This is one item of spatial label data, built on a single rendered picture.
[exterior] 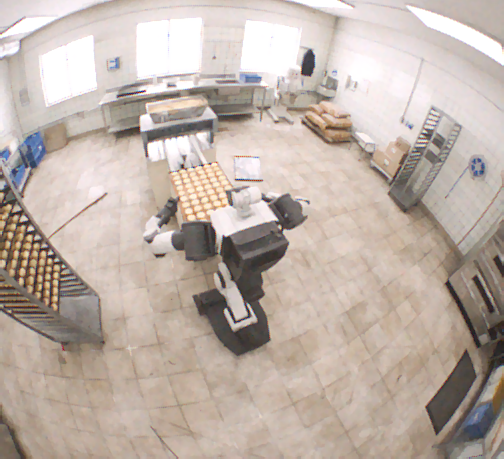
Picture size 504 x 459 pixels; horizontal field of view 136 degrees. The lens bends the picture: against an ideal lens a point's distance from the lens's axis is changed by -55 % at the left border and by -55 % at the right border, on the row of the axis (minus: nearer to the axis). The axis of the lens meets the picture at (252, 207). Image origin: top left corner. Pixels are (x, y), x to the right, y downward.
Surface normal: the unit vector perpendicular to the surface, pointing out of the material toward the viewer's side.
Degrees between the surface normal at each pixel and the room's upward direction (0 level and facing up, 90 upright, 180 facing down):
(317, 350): 0
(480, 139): 90
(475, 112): 90
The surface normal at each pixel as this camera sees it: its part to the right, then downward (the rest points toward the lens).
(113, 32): 0.36, 0.69
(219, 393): 0.11, -0.69
